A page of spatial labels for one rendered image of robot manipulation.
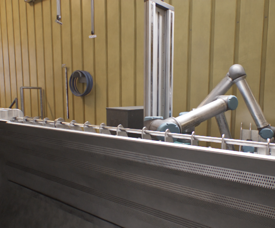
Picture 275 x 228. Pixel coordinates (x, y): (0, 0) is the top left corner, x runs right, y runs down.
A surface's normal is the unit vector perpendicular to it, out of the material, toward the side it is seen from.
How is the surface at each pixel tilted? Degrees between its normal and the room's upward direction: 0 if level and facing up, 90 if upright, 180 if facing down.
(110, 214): 87
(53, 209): 77
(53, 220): 69
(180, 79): 90
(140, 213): 96
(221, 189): 125
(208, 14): 90
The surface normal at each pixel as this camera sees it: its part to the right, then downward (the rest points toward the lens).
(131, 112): 0.68, 0.07
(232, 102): 0.47, 0.04
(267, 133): -0.50, 0.15
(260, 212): -0.46, -0.39
